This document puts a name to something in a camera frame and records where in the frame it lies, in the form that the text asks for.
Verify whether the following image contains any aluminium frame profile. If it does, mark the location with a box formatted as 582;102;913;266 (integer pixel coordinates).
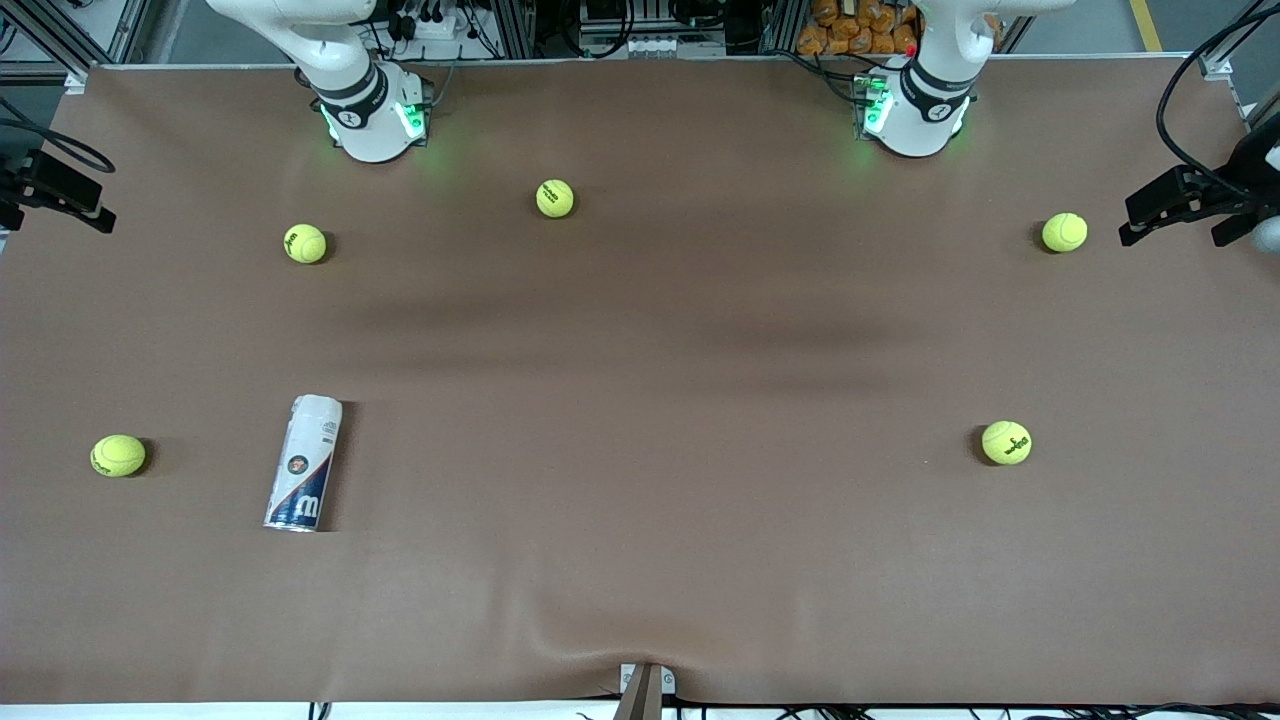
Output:
0;0;151;83
1195;0;1280;131

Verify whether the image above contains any grey electronics box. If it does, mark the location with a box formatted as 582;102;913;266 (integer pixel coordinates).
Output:
578;0;729;59

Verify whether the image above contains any white blue tennis ball can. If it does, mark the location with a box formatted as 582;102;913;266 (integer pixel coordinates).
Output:
263;394;344;533

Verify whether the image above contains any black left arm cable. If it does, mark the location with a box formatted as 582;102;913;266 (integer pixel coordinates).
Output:
1156;5;1280;186

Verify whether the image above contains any white power strip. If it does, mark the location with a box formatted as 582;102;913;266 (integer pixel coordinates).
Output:
395;8;463;41

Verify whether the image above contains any grey metal clamp bracket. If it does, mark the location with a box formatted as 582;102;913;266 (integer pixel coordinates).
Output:
612;662;677;720

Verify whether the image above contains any aluminium frame post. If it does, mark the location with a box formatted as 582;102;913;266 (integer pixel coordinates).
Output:
490;0;537;59
760;0;806;56

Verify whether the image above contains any brown table cover sheet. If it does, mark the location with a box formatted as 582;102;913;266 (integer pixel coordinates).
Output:
0;55;1280;707

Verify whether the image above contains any orange packets heap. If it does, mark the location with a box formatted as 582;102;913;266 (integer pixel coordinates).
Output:
797;0;923;57

